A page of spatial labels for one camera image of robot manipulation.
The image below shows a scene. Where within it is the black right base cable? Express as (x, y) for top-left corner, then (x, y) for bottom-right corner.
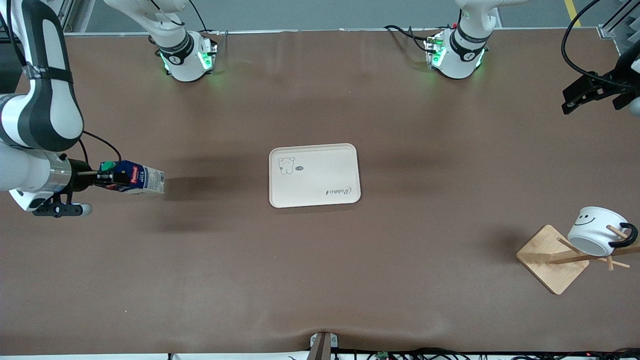
(187, 0), (222, 40)

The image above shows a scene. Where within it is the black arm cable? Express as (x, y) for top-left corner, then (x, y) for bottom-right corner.
(560, 0), (640, 92)
(79, 130), (123, 164)

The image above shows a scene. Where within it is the white smiley cup black handle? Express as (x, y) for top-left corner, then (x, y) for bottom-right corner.
(567, 206), (639, 258)

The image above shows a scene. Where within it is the wooden cup rack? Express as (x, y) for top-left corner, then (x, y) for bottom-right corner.
(516, 224), (640, 296)

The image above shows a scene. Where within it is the beige plastic tray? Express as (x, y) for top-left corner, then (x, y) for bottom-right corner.
(269, 143), (362, 209)

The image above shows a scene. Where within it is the black base cable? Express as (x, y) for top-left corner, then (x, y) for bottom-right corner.
(187, 0), (222, 40)
(383, 24), (443, 53)

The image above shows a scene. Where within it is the black left base cable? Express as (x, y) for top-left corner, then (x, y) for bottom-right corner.
(383, 24), (443, 53)

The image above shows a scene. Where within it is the aluminium frame post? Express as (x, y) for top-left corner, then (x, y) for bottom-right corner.
(597, 0), (640, 42)
(59, 0), (77, 34)

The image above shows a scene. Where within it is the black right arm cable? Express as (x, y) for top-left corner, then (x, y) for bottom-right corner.
(79, 130), (123, 164)

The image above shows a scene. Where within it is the blue milk carton green cap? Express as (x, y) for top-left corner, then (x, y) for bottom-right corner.
(98, 159), (166, 196)

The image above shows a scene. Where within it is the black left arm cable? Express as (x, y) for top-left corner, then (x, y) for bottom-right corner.
(560, 0), (640, 92)

